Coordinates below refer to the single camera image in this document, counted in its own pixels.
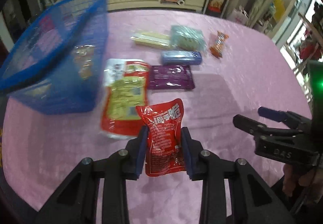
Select orange cartoon snack bar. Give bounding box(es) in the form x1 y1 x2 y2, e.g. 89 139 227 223
209 31 229 59

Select small red snack packet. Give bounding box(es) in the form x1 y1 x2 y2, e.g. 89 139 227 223
136 98 185 177

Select purple snack packet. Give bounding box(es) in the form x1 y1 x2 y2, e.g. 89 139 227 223
148 65 195 90

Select blue silver snack roll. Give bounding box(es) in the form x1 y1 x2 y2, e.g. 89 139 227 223
161 50 202 65

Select teal clear snack bag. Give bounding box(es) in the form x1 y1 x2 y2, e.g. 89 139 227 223
170 25 206 52

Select large red yellow snack bag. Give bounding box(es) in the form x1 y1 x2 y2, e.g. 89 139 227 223
100 58 151 139

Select blue plastic basket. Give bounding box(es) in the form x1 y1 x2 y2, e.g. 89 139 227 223
1 0 108 115

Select person's right hand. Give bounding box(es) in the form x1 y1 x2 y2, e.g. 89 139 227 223
282 164 322 202

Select pink tote bag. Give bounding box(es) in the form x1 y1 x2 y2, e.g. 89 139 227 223
231 6 249 25

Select cracker pack clear wrap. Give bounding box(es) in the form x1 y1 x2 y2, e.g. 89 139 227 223
131 31 171 50

